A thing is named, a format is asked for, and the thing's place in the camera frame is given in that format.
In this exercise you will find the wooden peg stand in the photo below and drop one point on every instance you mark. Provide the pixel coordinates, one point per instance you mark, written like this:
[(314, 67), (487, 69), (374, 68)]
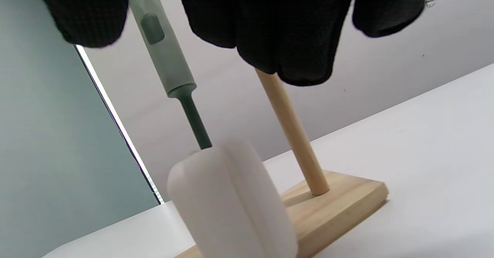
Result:
[(332, 211)]

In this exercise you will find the person's right hand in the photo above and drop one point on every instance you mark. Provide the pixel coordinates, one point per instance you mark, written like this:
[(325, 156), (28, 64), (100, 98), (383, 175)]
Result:
[(285, 22)]

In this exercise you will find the white rounded plastic block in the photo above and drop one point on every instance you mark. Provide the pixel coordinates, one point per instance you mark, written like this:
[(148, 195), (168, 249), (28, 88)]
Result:
[(227, 204)]

